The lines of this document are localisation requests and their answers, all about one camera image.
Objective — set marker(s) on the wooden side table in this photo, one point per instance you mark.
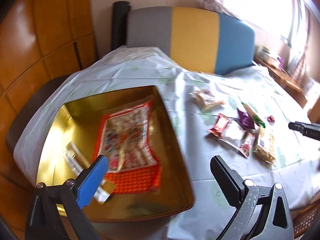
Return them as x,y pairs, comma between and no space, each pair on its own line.
282,78

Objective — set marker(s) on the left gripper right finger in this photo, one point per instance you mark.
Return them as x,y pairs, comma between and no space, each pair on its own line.
262,212

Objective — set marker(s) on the clear crumbly cake packet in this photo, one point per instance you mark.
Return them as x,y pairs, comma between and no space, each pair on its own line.
206,99

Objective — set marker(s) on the wooden wardrobe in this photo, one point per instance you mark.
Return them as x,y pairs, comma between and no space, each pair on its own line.
40,40

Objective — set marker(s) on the pink white snack bar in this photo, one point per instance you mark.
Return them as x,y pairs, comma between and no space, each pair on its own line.
246,146

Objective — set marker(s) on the yellow green cracker pack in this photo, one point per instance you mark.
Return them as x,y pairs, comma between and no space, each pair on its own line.
253,114

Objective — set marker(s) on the clear puffed rice snack pack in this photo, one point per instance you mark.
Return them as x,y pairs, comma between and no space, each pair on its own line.
265,146

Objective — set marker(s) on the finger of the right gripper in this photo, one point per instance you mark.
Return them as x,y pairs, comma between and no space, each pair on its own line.
308,130

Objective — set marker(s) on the red gold gift box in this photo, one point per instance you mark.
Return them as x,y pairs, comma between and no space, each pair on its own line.
70,145

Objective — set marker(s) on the small red wrapped candy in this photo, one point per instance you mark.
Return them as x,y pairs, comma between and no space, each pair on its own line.
270,119

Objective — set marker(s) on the pale green cloud tablecloth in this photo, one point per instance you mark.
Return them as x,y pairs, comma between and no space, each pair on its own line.
193,102

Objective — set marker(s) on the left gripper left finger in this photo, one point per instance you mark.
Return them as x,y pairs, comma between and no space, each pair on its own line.
44,222

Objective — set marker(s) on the large red orange snack bag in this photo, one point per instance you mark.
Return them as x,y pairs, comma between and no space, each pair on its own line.
123,138

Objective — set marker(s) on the red gold snack bar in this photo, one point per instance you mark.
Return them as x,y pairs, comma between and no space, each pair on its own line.
220,125

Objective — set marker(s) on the white flat snack packet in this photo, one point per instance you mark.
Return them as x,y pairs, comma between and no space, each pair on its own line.
233,134

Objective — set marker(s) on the grey yellow blue chair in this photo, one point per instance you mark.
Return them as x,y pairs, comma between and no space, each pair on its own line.
196,39

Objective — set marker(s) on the purple snack packet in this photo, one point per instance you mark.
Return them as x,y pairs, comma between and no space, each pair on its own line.
245,120

